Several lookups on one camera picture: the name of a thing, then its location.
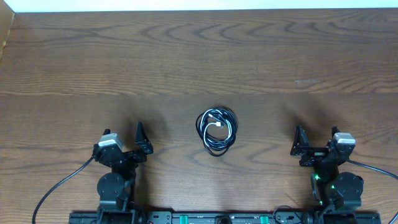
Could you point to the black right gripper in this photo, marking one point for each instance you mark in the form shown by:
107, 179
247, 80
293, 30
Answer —
314, 154

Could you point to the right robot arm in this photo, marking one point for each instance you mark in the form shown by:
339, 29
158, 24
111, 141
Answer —
342, 190

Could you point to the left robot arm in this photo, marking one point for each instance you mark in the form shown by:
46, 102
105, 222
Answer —
116, 189

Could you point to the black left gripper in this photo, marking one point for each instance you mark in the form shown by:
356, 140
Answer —
145, 145

